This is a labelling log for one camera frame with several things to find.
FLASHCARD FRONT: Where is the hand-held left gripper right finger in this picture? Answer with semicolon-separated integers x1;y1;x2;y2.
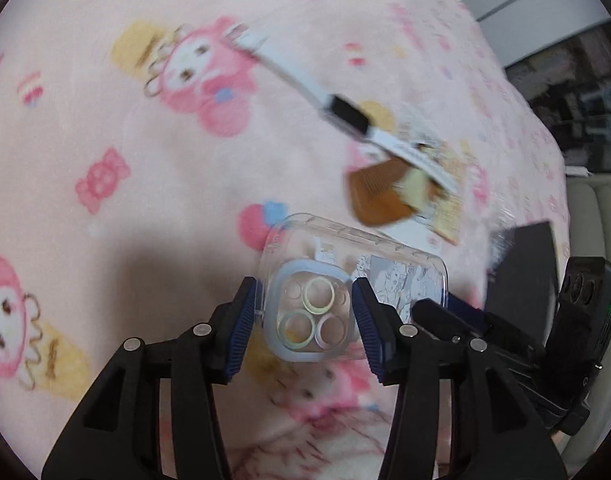
352;276;569;480

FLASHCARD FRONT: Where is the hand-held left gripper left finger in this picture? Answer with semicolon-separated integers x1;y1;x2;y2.
41;276;260;480

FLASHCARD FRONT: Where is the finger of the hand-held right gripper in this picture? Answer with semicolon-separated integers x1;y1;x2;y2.
413;298;486;348
448;294;549;361

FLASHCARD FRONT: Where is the black cardboard box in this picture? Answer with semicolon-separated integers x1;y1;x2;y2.
485;220;559;321

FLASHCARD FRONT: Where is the clear phone case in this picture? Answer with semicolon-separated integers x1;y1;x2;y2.
258;214;449;363

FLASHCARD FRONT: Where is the brown comb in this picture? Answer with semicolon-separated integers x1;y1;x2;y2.
346;157;423;226

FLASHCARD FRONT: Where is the white smartwatch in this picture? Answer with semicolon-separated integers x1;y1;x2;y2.
225;22;459;193

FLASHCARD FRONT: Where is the yellow illustrated card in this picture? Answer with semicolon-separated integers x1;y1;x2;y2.
395;110;469;246

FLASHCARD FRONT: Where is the pink printed blanket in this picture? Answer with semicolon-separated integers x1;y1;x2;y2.
0;0;573;480

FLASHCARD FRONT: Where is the cluttered dark shelf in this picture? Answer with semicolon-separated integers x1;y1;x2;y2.
505;20;611;173

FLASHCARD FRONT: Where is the white wardrobe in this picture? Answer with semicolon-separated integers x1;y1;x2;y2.
438;0;611;68

